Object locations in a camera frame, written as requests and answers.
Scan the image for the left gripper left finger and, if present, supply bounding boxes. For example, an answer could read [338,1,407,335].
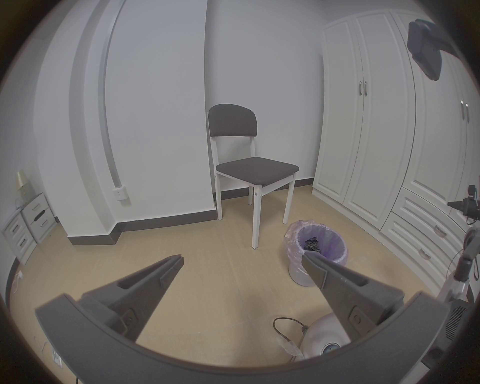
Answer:
[80,254,185,343]

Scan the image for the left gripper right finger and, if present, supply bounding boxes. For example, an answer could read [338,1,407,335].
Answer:
[301,251,406,344]

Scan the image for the purple plastic bag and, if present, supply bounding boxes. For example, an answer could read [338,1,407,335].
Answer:
[284,220,349,280]

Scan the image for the white trash bin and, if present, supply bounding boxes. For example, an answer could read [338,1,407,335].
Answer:
[288,221,349,288]

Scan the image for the clear plastic wrapper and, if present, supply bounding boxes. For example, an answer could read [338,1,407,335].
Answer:
[277,335,301,357]

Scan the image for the white wardrobe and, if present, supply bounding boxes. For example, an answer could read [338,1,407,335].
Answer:
[311,9,480,297]

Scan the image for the white bedside table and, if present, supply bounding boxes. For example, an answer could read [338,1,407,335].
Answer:
[20,192,58,245]
[1,215,38,266]

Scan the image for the pale yellow table lamp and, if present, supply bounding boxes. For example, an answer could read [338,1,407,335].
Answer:
[15,169,34,197]

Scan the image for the white chair grey seat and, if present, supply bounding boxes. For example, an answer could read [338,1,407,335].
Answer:
[207,104,301,250]

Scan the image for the black cable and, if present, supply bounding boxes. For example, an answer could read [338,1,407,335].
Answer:
[273,317,310,338]

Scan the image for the white cable conduit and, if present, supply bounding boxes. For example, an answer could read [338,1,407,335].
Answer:
[98,0,126,188]

